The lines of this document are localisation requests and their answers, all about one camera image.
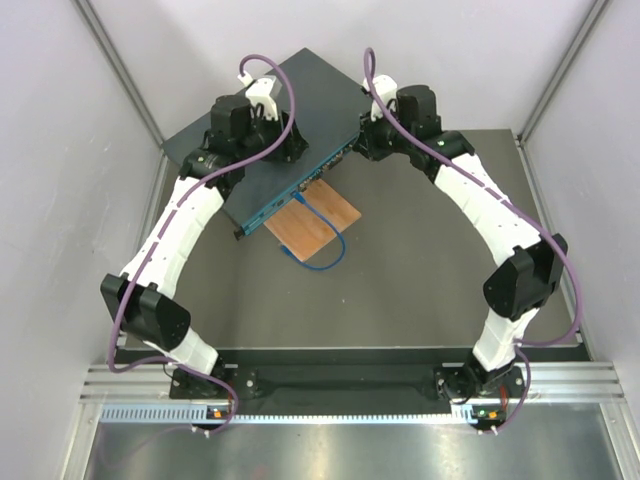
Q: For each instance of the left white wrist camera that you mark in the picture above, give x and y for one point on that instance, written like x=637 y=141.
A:
x=262 y=94

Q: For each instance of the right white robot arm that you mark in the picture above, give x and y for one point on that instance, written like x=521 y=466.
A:
x=528 y=269

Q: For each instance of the aluminium frame rail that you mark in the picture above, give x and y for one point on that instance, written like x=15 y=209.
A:
x=561 y=382

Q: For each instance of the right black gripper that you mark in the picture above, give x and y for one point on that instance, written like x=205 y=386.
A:
x=364 y=145

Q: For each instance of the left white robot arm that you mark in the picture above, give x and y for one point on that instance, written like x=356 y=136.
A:
x=244 y=129

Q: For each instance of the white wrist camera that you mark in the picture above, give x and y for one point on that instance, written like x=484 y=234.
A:
x=386 y=89
x=262 y=94

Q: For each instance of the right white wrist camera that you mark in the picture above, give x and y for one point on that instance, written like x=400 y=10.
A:
x=386 y=89

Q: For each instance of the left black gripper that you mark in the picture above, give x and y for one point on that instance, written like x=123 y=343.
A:
x=290 y=149

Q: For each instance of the wooden board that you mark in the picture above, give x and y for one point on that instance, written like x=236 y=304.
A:
x=304 y=229

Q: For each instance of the dark blue network switch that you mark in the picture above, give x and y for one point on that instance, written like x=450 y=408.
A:
x=328 y=106

